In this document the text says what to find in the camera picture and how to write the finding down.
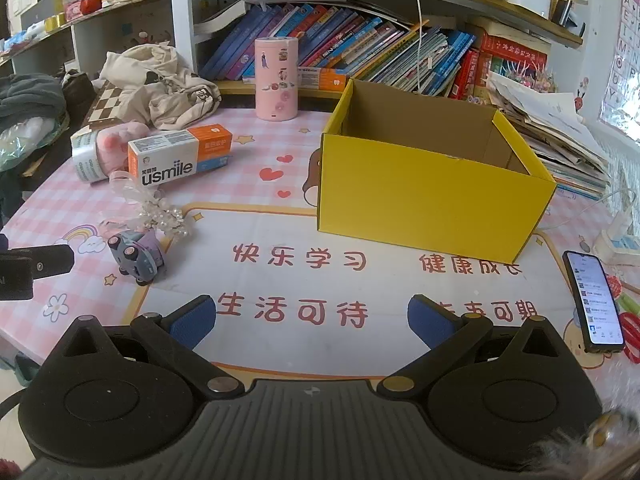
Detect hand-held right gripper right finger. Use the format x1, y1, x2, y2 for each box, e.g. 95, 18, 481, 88
376, 294, 566, 402

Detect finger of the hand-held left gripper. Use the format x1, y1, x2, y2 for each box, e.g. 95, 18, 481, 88
9, 244, 77, 279

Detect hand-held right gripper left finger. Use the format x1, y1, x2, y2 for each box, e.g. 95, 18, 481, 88
65, 295, 246, 402

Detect purple blue toy car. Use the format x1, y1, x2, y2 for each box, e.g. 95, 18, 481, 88
107, 230, 166, 286

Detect clear packing tape roll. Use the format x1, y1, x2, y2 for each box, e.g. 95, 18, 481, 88
70, 130, 108, 183

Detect pearl bead ribbon ornament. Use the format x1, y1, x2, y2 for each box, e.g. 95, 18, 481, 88
100, 170, 193, 243

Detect yellow cardboard box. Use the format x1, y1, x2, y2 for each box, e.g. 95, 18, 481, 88
316, 78, 557, 264

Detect pink plush pig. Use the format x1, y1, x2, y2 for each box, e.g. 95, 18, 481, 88
95, 121, 151, 173

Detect orange white toothpaste box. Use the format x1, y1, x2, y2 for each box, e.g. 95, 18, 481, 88
127, 124, 233, 190

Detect iridescent plastic bag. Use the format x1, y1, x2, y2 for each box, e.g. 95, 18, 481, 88
0, 115, 71, 171

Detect black smartphone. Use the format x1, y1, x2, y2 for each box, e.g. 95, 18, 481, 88
562, 250, 626, 353

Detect grey cloth pile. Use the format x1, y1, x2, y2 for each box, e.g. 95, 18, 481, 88
0, 74, 68, 126

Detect brown white chessboard box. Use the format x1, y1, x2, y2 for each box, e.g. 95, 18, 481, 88
85, 80, 151, 133

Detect dark leather bag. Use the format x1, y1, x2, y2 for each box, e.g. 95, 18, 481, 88
62, 72, 101, 111

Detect brown fluffy fur trim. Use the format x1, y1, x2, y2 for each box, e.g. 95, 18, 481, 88
530, 405, 640, 480

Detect white power strip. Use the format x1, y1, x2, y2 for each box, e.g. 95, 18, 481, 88
592, 210, 640, 263

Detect beige cloth bag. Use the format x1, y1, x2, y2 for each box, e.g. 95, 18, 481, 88
100, 44, 222, 131

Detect pile of papers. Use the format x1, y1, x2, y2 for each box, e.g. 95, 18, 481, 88
487, 70, 613, 201

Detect pink cylinder canister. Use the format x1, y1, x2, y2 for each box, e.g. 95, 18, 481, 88
255, 37, 299, 122

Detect orange white shelf box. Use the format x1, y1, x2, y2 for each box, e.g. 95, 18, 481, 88
297, 66, 351, 92

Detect red boxed books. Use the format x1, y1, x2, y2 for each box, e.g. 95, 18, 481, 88
450, 35, 551, 101

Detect row of colourful books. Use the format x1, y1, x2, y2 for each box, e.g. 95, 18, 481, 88
200, 4, 476, 98

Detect small black stand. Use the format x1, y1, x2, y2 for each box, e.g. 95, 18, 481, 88
550, 0, 576, 26

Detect white cable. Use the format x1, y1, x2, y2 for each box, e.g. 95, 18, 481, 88
402, 0, 433, 91

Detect pink bordered wall poster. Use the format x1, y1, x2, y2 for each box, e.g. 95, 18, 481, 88
600, 0, 640, 141

